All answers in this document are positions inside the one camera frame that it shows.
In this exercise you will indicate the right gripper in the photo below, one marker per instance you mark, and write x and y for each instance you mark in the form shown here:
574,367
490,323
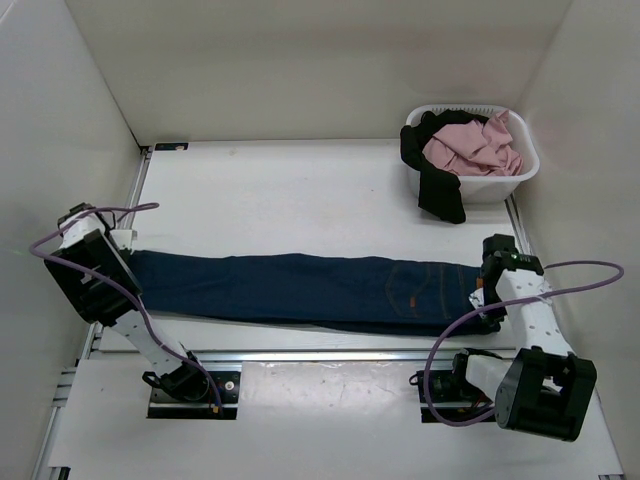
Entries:
492,316

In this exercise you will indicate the dark blue denim trousers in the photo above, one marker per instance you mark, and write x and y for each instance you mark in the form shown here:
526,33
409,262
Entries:
370,295

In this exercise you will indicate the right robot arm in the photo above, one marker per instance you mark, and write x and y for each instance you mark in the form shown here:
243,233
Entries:
546,389

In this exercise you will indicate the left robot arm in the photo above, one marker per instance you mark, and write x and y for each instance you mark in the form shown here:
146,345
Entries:
87,257

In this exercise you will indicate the dark label sticker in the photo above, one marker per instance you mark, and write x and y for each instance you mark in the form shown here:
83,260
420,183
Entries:
171,146

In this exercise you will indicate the white laundry basket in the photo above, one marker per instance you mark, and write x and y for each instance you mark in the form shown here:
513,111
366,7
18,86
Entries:
487,190

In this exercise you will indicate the black garment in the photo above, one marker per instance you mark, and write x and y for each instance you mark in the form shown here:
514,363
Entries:
439,191

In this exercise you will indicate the pink garment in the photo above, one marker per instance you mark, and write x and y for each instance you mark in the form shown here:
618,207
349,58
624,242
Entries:
474,146

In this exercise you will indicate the white foam cover board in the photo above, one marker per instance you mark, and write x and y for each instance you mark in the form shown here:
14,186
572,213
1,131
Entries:
305,421

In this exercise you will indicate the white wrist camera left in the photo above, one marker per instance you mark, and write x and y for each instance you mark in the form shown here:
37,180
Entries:
123,239

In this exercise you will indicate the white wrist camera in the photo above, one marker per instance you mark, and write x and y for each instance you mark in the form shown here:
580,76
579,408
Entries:
123,239
476,299

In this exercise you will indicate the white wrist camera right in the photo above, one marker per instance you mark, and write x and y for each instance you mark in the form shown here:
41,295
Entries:
476,299

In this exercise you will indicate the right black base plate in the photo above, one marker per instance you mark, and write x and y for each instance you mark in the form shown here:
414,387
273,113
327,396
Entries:
452,397

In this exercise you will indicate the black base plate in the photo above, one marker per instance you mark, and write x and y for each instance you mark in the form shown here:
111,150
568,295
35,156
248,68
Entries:
452,397
202,406

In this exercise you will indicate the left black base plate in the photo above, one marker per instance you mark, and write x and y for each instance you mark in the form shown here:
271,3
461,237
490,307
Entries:
202,406

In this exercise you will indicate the aluminium table frame rail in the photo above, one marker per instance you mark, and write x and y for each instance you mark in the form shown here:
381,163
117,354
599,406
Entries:
347,198

